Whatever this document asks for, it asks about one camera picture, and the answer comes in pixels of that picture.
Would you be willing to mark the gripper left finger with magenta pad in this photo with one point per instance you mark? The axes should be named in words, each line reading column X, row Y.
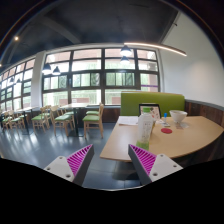
column 74, row 167

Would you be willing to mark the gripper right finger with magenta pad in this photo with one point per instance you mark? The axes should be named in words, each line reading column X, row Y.
column 151, row 167

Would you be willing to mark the red round coaster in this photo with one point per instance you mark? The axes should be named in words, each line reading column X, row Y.
column 166, row 130

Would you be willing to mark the clear plastic bottle green cap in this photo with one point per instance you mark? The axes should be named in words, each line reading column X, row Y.
column 145, row 124

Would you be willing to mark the wooden chair green seat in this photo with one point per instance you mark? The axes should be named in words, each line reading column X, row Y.
column 41, row 120
column 60, row 121
column 6, row 120
column 94, row 121
column 15, row 120

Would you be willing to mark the white paper sheets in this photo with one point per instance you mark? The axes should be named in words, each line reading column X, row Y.
column 128, row 120

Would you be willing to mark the small blue-capped item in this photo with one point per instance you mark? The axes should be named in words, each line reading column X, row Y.
column 165, row 118

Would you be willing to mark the dark square dining table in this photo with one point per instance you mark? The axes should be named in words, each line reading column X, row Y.
column 77, row 109

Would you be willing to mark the framed menu sign stand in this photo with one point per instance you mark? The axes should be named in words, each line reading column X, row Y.
column 154, row 110

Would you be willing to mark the white bowl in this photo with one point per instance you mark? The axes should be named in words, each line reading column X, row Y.
column 177, row 115

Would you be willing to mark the green upholstered bench back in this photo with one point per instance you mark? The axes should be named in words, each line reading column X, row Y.
column 130, row 101

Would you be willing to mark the pendant lamp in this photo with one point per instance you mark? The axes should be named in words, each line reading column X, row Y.
column 126, row 51
column 124, row 60
column 56, row 71
column 46, row 69

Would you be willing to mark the long linear ceiling light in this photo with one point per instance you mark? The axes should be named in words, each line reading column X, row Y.
column 157, row 46

